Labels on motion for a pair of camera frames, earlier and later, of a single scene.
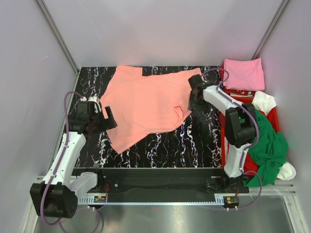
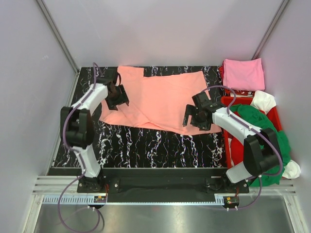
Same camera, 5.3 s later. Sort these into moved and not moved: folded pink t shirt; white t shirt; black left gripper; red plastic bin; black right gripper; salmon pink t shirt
Moved: black right gripper; salmon pink t shirt; black left gripper
Not moved: white t shirt; folded pink t shirt; red plastic bin
